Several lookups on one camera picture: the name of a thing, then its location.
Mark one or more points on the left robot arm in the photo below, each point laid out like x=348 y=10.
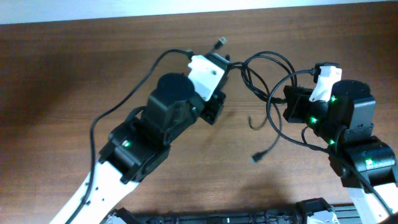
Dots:
x=137 y=146

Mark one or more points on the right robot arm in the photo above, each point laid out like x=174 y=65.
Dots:
x=366 y=166

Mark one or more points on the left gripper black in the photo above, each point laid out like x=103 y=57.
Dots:
x=213 y=106

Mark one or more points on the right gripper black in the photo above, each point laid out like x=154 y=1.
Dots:
x=296 y=102

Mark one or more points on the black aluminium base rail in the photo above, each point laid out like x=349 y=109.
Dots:
x=302 y=212

